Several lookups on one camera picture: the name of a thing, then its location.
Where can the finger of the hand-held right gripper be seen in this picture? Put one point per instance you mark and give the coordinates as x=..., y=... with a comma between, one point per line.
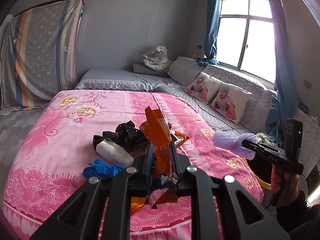
x=252, y=147

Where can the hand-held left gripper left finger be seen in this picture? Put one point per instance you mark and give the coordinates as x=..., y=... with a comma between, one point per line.
x=150, y=160

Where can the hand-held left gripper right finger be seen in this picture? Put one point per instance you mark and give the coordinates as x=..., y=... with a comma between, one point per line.
x=175, y=165

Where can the lilac foam net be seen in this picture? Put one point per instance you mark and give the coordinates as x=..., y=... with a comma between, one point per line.
x=225, y=140

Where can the orange snack wrapper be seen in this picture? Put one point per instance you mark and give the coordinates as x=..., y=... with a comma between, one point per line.
x=156, y=130

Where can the yellow trash bin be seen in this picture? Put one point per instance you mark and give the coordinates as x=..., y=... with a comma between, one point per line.
x=265, y=183

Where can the black plastic bag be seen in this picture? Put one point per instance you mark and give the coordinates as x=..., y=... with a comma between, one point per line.
x=125, y=137

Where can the white plastic bag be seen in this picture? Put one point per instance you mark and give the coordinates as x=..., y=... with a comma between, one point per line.
x=112, y=152

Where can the blue plastic bag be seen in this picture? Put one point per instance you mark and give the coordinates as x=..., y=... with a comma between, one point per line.
x=100, y=170

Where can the person's right forearm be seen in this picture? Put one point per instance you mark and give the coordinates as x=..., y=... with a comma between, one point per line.
x=297, y=212

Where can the person's right hand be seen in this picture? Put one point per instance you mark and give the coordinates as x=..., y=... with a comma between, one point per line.
x=277, y=180

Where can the light green cloth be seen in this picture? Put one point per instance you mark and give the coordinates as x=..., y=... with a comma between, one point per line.
x=262, y=137

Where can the baby print pillow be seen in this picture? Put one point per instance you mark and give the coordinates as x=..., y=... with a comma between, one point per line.
x=200, y=87
x=227, y=102

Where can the blue curtain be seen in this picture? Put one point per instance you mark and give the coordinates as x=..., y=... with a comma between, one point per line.
x=211, y=30
x=282, y=80

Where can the pink floral bedsheet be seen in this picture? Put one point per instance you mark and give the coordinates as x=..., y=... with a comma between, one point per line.
x=75, y=140

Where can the grey bolster pillow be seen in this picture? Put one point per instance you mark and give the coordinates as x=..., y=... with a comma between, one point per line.
x=140, y=68

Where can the grey quilted sofa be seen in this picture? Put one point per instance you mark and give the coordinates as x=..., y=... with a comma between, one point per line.
x=112, y=75

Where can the grey sofa cushion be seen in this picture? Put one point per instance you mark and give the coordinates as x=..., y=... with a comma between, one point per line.
x=182, y=70

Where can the white tiger plush toy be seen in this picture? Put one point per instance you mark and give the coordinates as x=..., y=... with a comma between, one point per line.
x=160, y=60

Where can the window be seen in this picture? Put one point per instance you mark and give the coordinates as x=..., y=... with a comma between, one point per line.
x=250, y=42

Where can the wardrobe under striped cloth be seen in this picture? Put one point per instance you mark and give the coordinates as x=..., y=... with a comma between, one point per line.
x=42, y=55

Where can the white hanging cloth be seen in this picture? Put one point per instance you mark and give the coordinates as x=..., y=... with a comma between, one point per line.
x=6, y=55

